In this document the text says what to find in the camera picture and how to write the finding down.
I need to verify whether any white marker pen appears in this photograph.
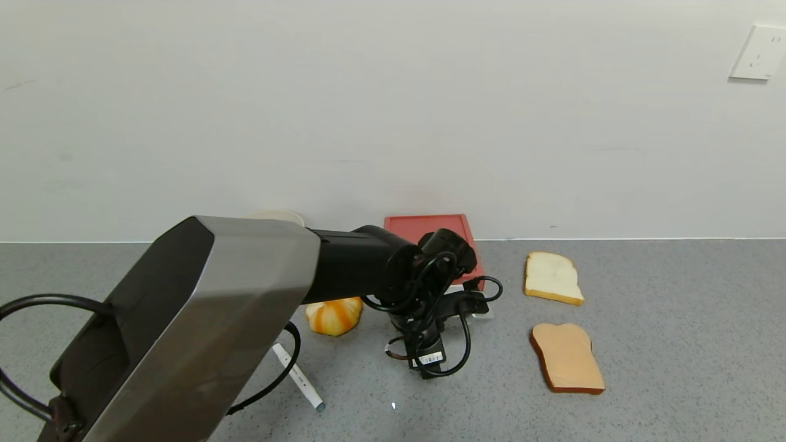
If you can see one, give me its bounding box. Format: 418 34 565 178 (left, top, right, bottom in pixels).
272 343 325 412

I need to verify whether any brown toast slice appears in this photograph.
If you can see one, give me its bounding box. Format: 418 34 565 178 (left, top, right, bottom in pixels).
530 323 607 395

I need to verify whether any white wall socket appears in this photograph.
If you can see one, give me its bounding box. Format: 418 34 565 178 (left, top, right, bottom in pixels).
730 23 786 80

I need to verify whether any beige ribbed bowl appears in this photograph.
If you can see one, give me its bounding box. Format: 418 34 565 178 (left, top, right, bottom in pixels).
246 211 306 228

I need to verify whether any black wrist cable bundle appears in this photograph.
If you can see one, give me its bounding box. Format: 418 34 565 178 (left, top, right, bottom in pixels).
361 250 504 378

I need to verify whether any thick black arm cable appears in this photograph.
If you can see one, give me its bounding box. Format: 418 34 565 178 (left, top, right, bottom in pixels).
0 293 302 424

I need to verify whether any orange striped bread bun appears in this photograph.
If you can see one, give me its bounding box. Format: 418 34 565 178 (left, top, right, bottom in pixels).
305 297 364 337

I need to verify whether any white bread slice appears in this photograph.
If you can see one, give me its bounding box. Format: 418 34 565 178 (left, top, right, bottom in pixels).
524 251 585 306

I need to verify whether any red drawer case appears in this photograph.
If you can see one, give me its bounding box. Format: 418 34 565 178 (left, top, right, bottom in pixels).
384 214 486 289

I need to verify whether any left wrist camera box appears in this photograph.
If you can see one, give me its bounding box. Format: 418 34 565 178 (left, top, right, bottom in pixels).
443 290 490 319

